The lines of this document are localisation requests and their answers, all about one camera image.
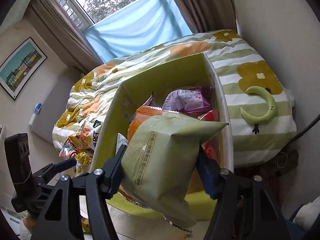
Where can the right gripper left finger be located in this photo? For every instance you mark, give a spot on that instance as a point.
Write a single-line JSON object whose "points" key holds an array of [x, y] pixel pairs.
{"points": [[60, 217]]}

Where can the blue white wall device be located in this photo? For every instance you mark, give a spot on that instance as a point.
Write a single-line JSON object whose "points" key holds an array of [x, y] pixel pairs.
{"points": [[35, 113]]}

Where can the green crescent plush toy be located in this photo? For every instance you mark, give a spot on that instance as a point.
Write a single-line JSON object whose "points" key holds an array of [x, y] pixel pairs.
{"points": [[267, 114]]}

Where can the black mounted camera box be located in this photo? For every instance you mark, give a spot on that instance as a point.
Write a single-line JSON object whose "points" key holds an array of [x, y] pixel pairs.
{"points": [[17, 154]]}

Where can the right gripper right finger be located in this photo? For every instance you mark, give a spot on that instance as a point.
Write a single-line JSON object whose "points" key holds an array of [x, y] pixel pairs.
{"points": [[245, 207]]}

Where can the framed houses picture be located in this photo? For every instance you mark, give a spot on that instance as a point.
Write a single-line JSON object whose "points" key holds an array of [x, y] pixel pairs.
{"points": [[19, 67]]}

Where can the yellow foil snack bag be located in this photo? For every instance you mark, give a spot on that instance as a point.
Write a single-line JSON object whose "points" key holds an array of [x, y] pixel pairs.
{"points": [[81, 145]]}

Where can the purple snack bag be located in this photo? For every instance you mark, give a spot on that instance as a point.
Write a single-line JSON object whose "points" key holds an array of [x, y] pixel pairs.
{"points": [[193, 102]]}

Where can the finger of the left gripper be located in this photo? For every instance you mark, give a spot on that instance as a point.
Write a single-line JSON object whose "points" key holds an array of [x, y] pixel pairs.
{"points": [[62, 166]]}

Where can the brown curtain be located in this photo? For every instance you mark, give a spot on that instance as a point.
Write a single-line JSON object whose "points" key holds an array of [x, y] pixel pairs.
{"points": [[62, 35], [208, 15]]}

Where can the light blue cloth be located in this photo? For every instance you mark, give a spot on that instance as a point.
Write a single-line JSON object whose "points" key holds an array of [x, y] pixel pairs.
{"points": [[137, 27]]}

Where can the brown right curtain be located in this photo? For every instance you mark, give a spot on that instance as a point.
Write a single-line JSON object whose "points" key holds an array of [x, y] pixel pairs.
{"points": [[208, 15]]}

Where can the pale green snack bag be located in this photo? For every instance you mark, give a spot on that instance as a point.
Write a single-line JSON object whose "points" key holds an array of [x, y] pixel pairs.
{"points": [[159, 162]]}

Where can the green striped floral duvet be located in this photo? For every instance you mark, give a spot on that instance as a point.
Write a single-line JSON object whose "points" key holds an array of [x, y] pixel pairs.
{"points": [[238, 65]]}

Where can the green cardboard box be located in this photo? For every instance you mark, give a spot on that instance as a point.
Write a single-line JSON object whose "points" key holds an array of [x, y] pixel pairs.
{"points": [[190, 71]]}

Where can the red white snack bag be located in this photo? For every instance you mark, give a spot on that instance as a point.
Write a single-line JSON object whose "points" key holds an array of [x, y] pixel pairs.
{"points": [[210, 143]]}

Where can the brown left curtain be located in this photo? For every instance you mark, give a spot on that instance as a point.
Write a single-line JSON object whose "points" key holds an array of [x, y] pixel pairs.
{"points": [[62, 35]]}

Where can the orange snack bag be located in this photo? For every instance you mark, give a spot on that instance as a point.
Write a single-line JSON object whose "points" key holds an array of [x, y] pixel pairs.
{"points": [[143, 113]]}

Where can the white green snack bag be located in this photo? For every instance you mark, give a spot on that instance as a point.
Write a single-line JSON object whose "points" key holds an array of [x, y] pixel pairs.
{"points": [[122, 143]]}

